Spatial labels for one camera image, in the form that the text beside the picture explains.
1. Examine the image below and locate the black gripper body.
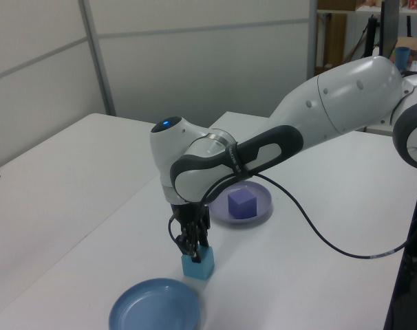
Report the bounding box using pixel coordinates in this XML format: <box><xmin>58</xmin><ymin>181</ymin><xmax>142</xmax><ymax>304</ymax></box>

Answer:
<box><xmin>170</xmin><ymin>202</ymin><xmax>211</xmax><ymax>230</ymax></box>

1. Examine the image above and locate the cyan foam cube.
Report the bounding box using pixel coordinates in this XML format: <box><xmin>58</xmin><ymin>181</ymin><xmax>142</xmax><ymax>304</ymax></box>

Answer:
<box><xmin>181</xmin><ymin>245</ymin><xmax>215</xmax><ymax>281</ymax></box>

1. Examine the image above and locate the purple foam cube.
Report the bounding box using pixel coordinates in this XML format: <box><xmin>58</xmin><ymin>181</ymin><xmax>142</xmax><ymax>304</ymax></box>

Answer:
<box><xmin>227</xmin><ymin>187</ymin><xmax>257</xmax><ymax>220</ymax></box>

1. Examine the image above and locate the lilac round plate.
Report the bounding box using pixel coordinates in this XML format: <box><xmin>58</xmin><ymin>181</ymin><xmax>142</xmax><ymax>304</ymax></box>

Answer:
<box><xmin>208</xmin><ymin>181</ymin><xmax>273</xmax><ymax>225</ymax></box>

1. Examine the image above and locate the blue round plate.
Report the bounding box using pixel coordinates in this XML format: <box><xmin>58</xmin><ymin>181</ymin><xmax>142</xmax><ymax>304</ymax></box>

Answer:
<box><xmin>108</xmin><ymin>277</ymin><xmax>202</xmax><ymax>330</ymax></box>

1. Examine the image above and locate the tall brown cardboard box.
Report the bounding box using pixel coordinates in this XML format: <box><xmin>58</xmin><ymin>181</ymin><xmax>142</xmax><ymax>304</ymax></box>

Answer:
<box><xmin>326</xmin><ymin>13</ymin><xmax>348</xmax><ymax>68</ymax></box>

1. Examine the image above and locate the blue plastic cup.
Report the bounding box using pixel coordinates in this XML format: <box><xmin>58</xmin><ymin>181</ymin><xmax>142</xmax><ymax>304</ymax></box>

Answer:
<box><xmin>395</xmin><ymin>47</ymin><xmax>412</xmax><ymax>72</ymax></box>

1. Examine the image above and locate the black computer monitor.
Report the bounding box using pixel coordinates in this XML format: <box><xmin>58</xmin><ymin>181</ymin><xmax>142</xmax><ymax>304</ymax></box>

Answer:
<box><xmin>380</xmin><ymin>0</ymin><xmax>400</xmax><ymax>60</ymax></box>

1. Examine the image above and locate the open brown cardboard box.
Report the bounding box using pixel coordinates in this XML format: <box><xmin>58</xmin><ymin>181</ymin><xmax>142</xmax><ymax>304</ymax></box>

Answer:
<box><xmin>396</xmin><ymin>36</ymin><xmax>417</xmax><ymax>58</ymax></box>

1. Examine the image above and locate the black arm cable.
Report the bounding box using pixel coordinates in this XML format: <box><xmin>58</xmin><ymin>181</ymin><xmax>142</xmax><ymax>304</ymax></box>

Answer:
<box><xmin>167</xmin><ymin>144</ymin><xmax>411</xmax><ymax>261</ymax></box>

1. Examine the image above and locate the black metal frame post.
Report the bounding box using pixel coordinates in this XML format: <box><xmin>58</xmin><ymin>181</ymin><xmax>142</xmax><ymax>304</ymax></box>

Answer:
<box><xmin>383</xmin><ymin>171</ymin><xmax>417</xmax><ymax>330</ymax></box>

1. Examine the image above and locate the grey partition post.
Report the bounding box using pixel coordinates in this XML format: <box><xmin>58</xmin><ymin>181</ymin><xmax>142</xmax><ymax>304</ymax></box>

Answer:
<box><xmin>308</xmin><ymin>0</ymin><xmax>320</xmax><ymax>79</ymax></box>

